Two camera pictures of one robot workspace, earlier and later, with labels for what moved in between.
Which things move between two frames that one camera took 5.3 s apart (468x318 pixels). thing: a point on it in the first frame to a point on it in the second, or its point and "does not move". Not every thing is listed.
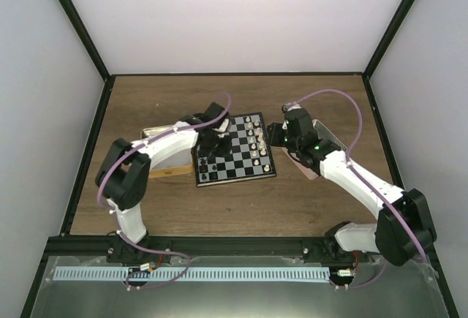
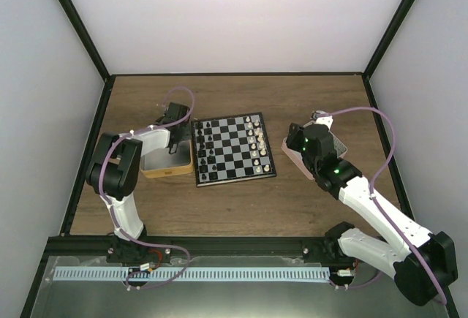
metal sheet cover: (403, 289) does not move
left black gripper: (224, 152) to (187, 133)
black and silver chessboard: (251, 156) does not move
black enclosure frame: (59, 245) does not move
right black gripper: (273, 137) to (292, 139)
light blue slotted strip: (195, 275) does not move
